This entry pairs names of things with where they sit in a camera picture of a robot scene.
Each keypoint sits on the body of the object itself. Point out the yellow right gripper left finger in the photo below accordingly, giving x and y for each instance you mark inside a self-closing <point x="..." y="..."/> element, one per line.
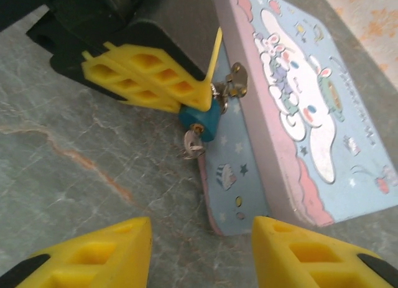
<point x="102" y="257"/>

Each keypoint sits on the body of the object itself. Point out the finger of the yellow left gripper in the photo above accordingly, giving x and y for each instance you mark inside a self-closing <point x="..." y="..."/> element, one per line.
<point x="146" y="79"/>
<point x="214" y="56"/>

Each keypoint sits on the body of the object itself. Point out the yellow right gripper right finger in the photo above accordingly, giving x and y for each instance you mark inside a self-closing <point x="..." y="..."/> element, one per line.
<point x="311" y="257"/>

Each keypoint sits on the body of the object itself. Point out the blue padlock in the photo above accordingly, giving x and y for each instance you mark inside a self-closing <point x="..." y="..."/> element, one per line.
<point x="199" y="117"/>

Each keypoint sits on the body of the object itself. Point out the blue cartoon tin box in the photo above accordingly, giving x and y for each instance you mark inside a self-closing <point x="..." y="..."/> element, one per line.
<point x="311" y="114"/>

